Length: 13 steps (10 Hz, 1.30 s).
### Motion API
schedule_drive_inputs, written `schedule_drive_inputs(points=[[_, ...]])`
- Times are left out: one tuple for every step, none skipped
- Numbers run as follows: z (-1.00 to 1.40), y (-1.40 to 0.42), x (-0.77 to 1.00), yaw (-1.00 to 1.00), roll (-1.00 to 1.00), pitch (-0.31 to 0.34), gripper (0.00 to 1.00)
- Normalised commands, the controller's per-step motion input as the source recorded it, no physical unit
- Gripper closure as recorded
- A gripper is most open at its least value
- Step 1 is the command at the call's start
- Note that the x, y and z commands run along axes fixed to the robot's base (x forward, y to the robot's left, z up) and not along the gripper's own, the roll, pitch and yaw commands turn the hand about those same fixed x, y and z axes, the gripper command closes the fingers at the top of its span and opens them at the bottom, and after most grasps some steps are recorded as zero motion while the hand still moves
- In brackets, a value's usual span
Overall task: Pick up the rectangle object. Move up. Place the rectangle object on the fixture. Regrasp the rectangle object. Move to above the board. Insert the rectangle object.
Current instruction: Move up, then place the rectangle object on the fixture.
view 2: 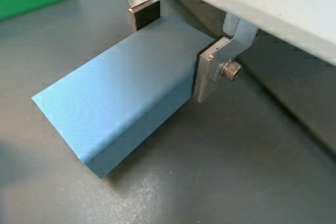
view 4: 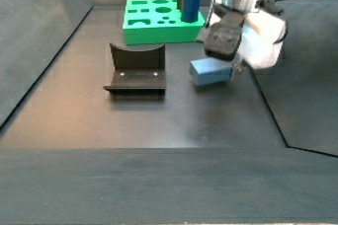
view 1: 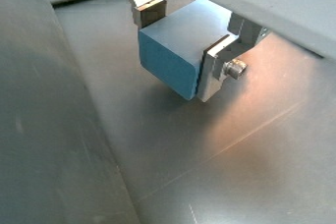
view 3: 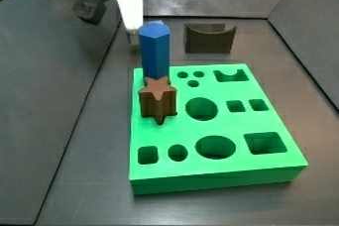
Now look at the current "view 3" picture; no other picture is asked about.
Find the green shape sorting board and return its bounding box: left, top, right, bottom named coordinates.
left=128, top=63, right=307, bottom=195

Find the brown star shaped block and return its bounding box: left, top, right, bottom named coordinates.
left=138, top=76, right=178, bottom=125

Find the dark blue hexagonal prism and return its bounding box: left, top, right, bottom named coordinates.
left=139, top=23, right=170, bottom=79

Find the dark brown curved fixture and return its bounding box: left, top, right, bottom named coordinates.
left=186, top=24, right=238, bottom=54

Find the light blue rectangular block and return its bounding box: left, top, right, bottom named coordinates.
left=150, top=20, right=165, bottom=25

